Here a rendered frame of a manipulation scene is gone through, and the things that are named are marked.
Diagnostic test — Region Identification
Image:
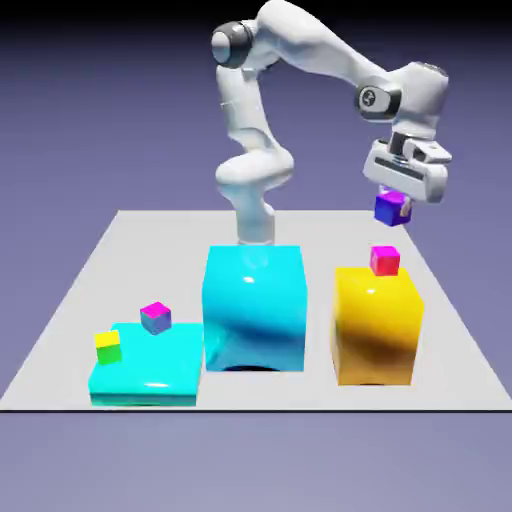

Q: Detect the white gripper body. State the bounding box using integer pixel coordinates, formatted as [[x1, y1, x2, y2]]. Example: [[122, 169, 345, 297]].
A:
[[362, 139, 449, 204]]

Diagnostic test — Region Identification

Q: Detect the small blue cube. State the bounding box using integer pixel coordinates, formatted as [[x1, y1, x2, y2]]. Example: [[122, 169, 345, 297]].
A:
[[373, 190, 413, 228]]

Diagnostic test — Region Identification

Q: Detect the small red cube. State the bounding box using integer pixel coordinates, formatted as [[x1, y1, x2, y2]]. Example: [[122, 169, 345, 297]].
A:
[[369, 245, 401, 277]]

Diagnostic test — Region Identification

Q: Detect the small grey-blue cube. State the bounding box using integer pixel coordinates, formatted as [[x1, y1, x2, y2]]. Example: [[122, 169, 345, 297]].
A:
[[139, 301, 173, 336]]

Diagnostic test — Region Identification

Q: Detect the small green cube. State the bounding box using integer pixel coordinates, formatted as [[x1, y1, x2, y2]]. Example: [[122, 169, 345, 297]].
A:
[[94, 330, 123, 366]]

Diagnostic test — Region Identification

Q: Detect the large yellow box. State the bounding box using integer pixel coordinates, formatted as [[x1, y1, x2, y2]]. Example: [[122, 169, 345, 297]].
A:
[[330, 266, 425, 387]]

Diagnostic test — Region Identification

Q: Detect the large tall cyan box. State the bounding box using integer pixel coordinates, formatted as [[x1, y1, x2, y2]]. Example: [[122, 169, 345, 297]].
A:
[[201, 244, 308, 373]]

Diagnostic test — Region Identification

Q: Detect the large flat cyan box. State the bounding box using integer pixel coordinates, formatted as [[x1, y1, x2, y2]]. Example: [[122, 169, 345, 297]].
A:
[[87, 322, 205, 408]]

